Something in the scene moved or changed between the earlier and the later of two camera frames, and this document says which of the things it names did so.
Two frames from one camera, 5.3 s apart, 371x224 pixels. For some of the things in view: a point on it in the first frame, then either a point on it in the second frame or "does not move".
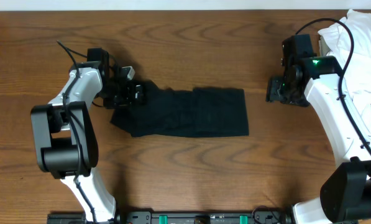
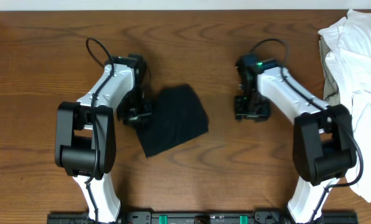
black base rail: (182, 216) does not move
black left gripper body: (120, 96) to (133, 108)
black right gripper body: (278, 89) to (252, 107)
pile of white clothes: (363, 80) does not move
